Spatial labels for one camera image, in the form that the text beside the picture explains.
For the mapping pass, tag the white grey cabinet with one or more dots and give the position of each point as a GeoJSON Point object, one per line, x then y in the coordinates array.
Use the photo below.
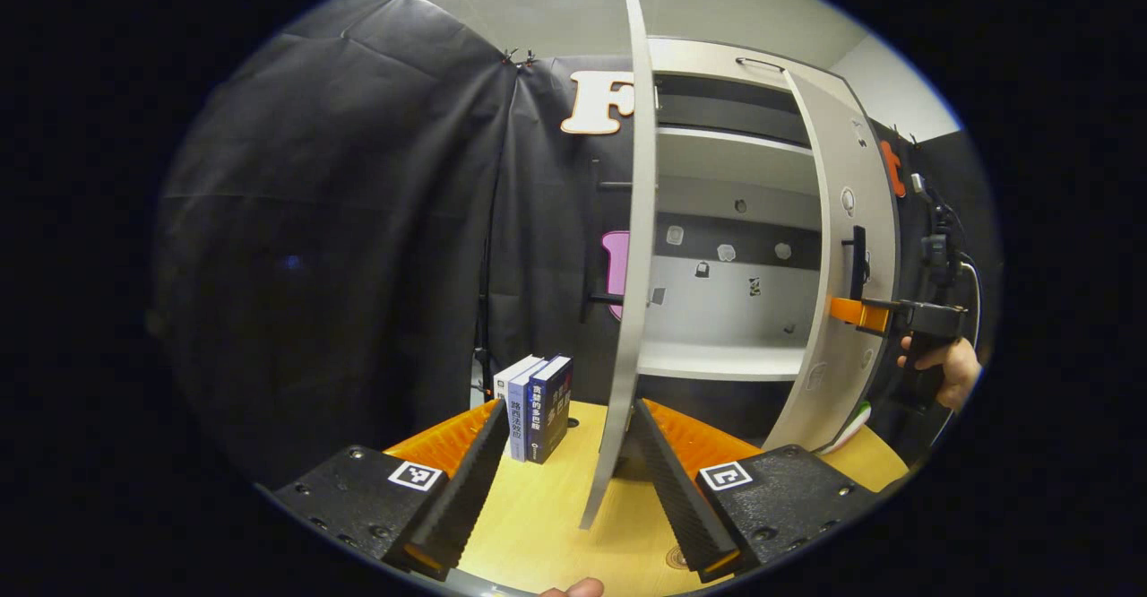
{"type": "Point", "coordinates": [726, 162]}

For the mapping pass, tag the white book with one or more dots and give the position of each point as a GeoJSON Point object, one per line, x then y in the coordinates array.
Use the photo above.
{"type": "Point", "coordinates": [511, 377]}

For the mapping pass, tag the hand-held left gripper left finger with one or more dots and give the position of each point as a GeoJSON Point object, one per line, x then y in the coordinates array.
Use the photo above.
{"type": "Point", "coordinates": [466, 498]}

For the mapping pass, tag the white cabinet door phone sticker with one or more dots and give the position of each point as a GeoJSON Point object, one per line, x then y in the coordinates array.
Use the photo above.
{"type": "Point", "coordinates": [638, 220]}

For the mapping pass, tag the blue book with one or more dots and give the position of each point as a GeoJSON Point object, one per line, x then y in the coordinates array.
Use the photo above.
{"type": "Point", "coordinates": [518, 418]}

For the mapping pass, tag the black stand pole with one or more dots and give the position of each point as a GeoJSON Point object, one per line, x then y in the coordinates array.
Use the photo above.
{"type": "Point", "coordinates": [484, 310]}

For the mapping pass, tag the dark navy book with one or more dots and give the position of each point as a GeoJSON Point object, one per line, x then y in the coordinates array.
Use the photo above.
{"type": "Point", "coordinates": [548, 409]}

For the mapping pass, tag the round brown coaster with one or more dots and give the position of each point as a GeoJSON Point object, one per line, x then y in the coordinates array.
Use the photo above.
{"type": "Point", "coordinates": [676, 558]}

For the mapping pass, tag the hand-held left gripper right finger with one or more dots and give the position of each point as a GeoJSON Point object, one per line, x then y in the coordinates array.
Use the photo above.
{"type": "Point", "coordinates": [681, 498]}

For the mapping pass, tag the green white striped object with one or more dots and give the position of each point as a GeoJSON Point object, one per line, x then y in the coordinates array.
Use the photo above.
{"type": "Point", "coordinates": [851, 427]}

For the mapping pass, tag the white cabinet door cat sticker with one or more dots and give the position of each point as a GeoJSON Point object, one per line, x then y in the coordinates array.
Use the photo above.
{"type": "Point", "coordinates": [833, 373]}

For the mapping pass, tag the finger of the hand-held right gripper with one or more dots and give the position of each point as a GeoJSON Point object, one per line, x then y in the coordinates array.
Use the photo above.
{"type": "Point", "coordinates": [856, 313]}

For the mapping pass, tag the white cabinet drawer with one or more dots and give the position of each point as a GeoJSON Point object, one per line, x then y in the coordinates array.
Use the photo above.
{"type": "Point", "coordinates": [708, 57]}

